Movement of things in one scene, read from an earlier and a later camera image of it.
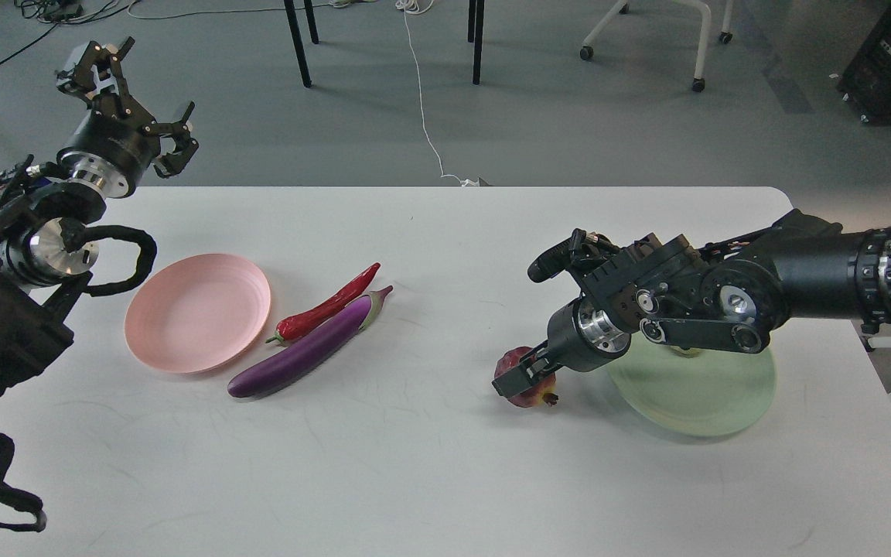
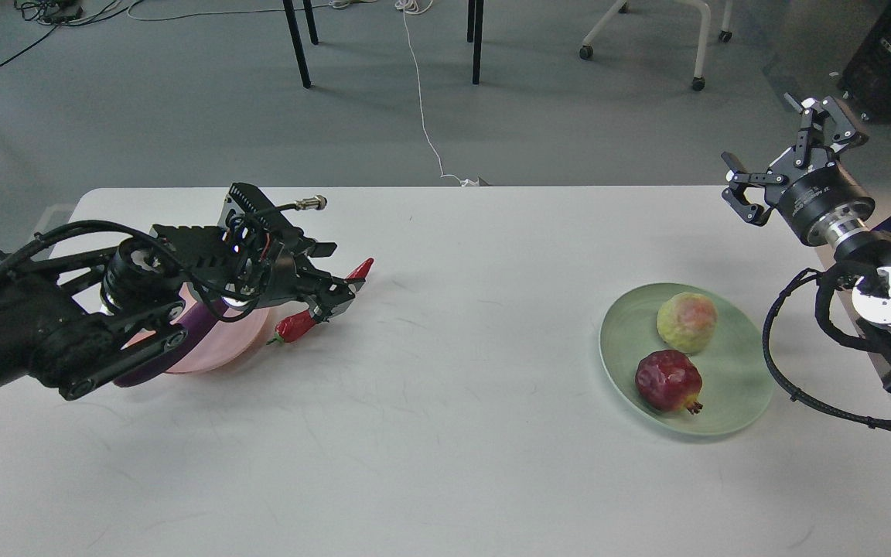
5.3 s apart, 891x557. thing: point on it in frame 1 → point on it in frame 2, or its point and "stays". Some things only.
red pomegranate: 541,392 → 670,381
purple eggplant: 302,353 → 196,323
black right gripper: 581,340 → 821,203
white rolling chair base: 698,83 stays
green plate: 715,394 stays
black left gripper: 112,148 → 285,276
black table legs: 478,5 stays
